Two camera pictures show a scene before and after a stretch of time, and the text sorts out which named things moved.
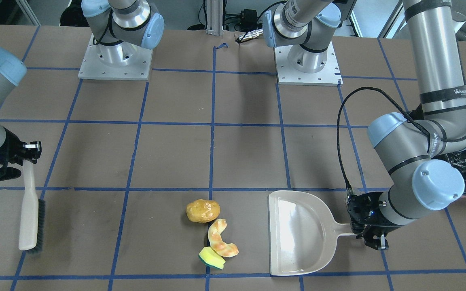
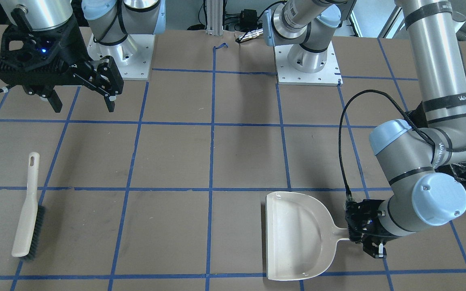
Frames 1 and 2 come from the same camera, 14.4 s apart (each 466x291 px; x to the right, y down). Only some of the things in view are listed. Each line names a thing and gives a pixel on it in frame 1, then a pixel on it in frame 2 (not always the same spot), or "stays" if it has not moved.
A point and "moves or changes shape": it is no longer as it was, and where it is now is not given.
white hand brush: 32,226 moves or changes shape
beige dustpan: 303,233 stays
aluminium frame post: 214,17 stays
